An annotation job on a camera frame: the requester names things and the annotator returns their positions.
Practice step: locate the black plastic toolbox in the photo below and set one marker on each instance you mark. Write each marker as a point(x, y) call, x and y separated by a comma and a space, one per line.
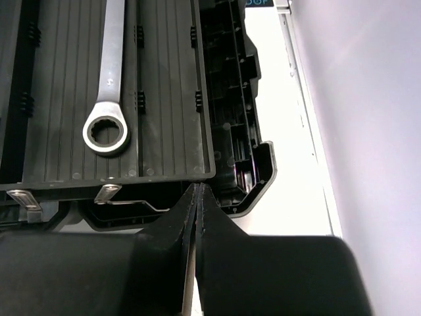
point(189, 82)

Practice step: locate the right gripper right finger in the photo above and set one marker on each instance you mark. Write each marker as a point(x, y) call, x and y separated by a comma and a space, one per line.
point(239, 274)

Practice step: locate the long silver ratchet wrench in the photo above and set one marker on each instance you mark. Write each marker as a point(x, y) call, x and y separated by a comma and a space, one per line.
point(107, 106)

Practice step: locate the blue label sticker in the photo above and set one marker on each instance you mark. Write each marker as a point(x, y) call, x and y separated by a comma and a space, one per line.
point(259, 3)

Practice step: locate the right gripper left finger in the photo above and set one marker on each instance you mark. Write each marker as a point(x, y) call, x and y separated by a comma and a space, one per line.
point(147, 273)

